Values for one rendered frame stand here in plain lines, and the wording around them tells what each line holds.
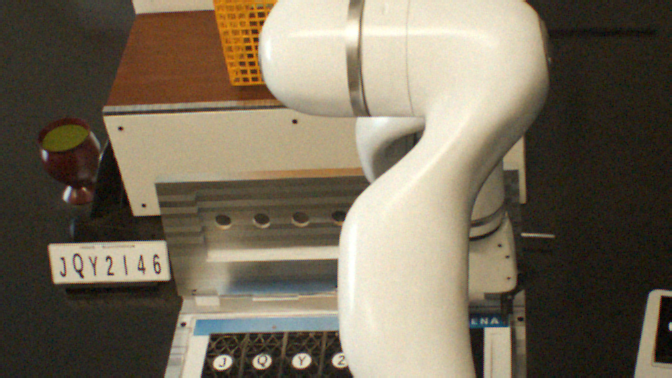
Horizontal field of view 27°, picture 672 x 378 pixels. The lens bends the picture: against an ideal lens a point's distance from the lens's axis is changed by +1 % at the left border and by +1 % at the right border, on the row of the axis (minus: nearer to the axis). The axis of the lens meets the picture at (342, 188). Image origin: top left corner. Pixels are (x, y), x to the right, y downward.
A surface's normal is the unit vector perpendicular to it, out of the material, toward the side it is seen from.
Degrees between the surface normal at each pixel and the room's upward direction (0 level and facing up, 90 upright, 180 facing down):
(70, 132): 0
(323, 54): 53
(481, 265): 90
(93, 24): 0
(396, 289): 39
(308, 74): 69
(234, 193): 81
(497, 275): 89
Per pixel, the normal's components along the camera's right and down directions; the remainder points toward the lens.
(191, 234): -0.10, 0.55
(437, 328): 0.51, -0.16
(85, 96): -0.12, -0.74
